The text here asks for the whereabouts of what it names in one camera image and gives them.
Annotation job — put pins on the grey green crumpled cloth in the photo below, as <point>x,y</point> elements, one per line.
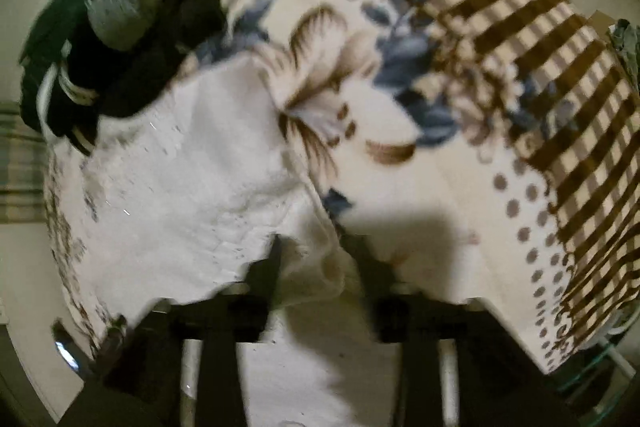
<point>625,52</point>

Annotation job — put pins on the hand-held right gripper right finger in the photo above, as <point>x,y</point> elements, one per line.
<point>356,267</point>

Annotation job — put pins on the black garment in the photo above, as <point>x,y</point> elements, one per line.
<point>150,72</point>

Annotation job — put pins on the floral checkered printed blanket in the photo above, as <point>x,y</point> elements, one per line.
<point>500,57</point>

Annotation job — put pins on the white garment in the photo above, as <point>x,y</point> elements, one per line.
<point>175,187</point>

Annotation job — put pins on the dark green cloth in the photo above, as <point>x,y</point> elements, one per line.
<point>55,27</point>

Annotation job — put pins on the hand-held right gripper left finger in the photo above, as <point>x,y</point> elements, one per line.
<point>274,267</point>

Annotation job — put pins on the plaid cloth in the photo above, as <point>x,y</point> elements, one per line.
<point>20,157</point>

